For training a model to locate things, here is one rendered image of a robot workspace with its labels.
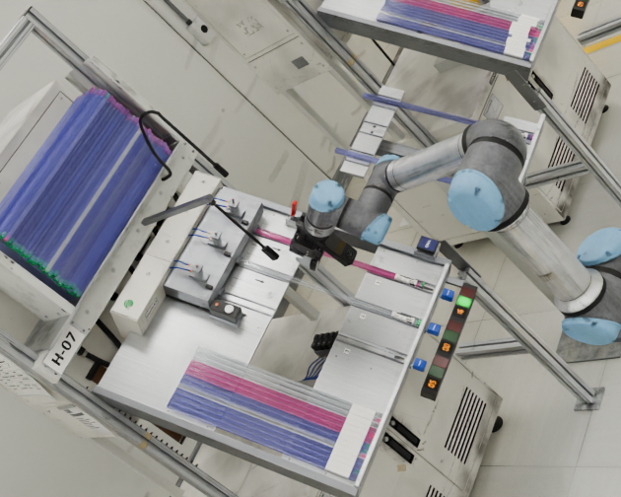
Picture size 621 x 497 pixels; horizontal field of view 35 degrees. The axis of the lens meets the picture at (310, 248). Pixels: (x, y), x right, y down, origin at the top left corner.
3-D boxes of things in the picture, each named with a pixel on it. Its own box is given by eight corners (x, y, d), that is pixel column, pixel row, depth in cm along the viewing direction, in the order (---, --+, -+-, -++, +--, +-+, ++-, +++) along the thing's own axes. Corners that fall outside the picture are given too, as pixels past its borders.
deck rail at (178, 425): (358, 497, 232) (358, 488, 227) (355, 504, 231) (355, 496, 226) (101, 394, 250) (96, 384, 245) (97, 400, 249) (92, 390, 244)
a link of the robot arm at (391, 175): (517, 89, 193) (368, 152, 232) (498, 129, 188) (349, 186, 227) (553, 126, 197) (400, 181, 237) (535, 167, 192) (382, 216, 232)
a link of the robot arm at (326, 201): (340, 212, 217) (306, 196, 218) (332, 237, 226) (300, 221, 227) (354, 186, 221) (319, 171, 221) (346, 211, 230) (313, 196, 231)
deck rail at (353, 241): (449, 272, 266) (451, 259, 261) (448, 278, 265) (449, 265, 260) (217, 195, 283) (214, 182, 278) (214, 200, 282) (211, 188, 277)
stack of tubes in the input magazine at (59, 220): (173, 148, 265) (99, 82, 254) (79, 298, 240) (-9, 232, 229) (151, 159, 275) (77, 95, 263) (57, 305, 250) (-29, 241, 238)
